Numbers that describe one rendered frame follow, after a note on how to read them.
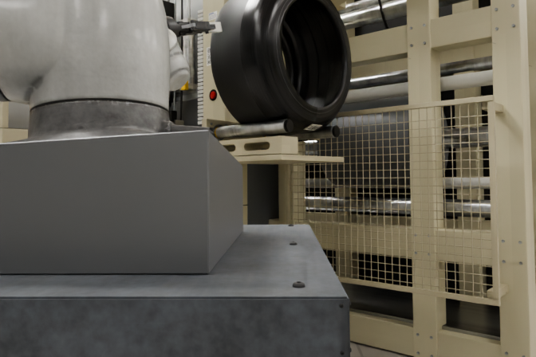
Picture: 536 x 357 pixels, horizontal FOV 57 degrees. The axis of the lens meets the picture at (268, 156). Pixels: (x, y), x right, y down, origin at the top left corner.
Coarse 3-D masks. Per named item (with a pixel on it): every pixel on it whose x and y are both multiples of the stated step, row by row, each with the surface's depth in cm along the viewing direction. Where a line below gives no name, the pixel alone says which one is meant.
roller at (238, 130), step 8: (272, 120) 168; (280, 120) 164; (288, 120) 163; (216, 128) 184; (224, 128) 181; (232, 128) 178; (240, 128) 175; (248, 128) 173; (256, 128) 170; (264, 128) 168; (272, 128) 166; (280, 128) 163; (288, 128) 163; (216, 136) 185; (224, 136) 182; (232, 136) 180; (240, 136) 178
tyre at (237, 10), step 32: (256, 0) 161; (288, 0) 164; (320, 0) 177; (224, 32) 166; (256, 32) 157; (288, 32) 205; (320, 32) 200; (224, 64) 165; (256, 64) 157; (288, 64) 207; (320, 64) 205; (224, 96) 171; (256, 96) 163; (288, 96) 162; (320, 96) 202; (320, 128) 181
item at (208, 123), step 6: (204, 120) 183; (210, 120) 183; (216, 120) 186; (222, 120) 188; (204, 126) 182; (210, 126) 183; (216, 126) 185; (216, 138) 185; (228, 138) 190; (234, 138) 193; (240, 138) 195; (246, 138) 198; (264, 144) 205
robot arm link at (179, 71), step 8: (168, 32) 117; (176, 40) 119; (176, 48) 119; (176, 56) 118; (176, 64) 117; (184, 64) 119; (176, 72) 117; (184, 72) 119; (176, 80) 119; (184, 80) 121; (176, 88) 121
